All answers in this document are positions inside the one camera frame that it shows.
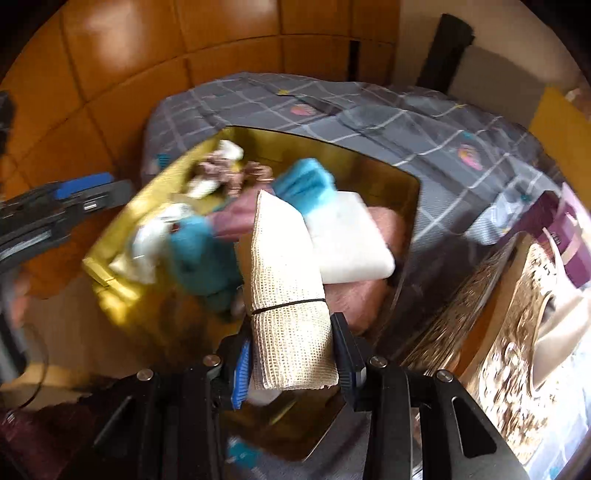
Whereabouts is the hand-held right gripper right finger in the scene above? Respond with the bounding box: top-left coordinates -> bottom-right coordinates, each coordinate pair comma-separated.
330,313 -> 532,480

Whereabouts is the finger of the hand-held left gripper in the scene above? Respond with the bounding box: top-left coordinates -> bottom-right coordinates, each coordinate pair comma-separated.
53,172 -> 116,200

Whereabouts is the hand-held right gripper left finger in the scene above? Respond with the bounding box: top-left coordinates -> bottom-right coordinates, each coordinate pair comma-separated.
92,335 -> 254,480

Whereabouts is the gold metal tin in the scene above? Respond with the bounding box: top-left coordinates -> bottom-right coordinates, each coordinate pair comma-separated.
82,124 -> 422,462

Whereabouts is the pink towel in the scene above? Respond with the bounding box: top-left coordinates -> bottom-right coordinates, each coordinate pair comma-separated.
323,205 -> 409,333

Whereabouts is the beige mesh cloth roll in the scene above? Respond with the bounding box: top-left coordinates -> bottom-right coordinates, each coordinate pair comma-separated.
248,189 -> 340,392

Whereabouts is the teal teddy bear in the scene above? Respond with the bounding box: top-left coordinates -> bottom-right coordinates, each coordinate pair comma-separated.
166,215 -> 245,315

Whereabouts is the white towel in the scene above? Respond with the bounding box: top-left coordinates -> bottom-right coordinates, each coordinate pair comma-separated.
302,190 -> 397,283

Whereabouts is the brown satin scrunchie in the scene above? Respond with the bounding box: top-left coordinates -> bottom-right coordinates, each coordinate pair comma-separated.
231,161 -> 275,195
194,154 -> 241,185

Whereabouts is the white waffle cloth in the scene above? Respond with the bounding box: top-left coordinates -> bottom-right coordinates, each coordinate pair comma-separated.
185,139 -> 245,199

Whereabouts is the pink cloth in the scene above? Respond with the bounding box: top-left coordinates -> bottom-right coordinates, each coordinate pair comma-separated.
208,200 -> 257,241

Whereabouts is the teal fluffy cloth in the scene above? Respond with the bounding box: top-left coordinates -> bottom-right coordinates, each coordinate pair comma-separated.
270,158 -> 338,217

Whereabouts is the gold embossed tissue box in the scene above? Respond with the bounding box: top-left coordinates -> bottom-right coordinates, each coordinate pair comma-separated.
399,231 -> 575,467

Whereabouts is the dark red cloth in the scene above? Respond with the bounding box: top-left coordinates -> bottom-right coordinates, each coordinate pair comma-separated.
0,374 -> 139,480

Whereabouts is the white tissue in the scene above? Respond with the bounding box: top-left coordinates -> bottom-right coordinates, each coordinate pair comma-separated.
526,286 -> 591,398

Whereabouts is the grey checked blanket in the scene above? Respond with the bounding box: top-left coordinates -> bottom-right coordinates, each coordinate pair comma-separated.
141,71 -> 568,480

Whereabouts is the purple tissue box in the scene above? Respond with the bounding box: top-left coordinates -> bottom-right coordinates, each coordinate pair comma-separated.
531,187 -> 591,289

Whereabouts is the grey yellow blue headboard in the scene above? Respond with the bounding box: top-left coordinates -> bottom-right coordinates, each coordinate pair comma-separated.
448,46 -> 591,144

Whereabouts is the black rolled mat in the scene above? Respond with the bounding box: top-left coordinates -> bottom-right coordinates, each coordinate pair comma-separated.
416,13 -> 476,93

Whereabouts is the black cable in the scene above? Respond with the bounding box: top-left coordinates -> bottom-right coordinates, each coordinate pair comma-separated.
0,323 -> 51,411

